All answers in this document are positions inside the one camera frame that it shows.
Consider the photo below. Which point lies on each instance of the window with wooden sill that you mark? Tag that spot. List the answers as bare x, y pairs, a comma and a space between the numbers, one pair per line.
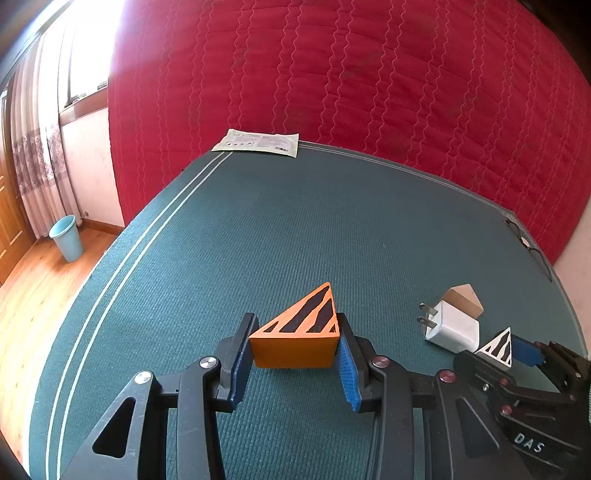
76, 55

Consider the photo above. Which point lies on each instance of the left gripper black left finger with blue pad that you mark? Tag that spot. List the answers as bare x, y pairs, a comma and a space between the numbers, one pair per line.
129, 440

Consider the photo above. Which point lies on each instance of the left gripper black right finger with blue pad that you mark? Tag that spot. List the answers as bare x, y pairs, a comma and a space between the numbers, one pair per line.
462, 441

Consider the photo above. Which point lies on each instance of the brown pentagonal wooden block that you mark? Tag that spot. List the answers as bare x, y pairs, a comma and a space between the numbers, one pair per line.
464, 298

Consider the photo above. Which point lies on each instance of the white wall charger plug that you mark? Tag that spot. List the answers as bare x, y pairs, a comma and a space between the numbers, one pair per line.
449, 327

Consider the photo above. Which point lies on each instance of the white paper leaflet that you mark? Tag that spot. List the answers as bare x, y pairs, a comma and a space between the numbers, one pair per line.
277, 144

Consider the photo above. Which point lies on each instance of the wooden door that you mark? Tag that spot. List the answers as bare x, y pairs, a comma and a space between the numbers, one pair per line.
16, 235

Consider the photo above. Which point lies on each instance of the green table mat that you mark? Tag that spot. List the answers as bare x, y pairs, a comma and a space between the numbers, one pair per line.
241, 232

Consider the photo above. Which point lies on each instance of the light blue waste bin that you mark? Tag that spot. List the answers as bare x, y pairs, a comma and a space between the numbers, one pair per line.
66, 237

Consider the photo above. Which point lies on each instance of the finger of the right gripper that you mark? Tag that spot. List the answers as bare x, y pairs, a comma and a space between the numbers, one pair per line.
549, 364
480, 373

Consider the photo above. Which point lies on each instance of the orange striped wedge block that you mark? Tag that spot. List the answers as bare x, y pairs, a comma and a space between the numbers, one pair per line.
305, 336

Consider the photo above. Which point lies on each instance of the red quilted mattress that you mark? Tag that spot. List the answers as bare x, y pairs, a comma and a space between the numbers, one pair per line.
481, 93

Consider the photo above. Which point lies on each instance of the patterned window curtain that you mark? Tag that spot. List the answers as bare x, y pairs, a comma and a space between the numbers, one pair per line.
39, 160

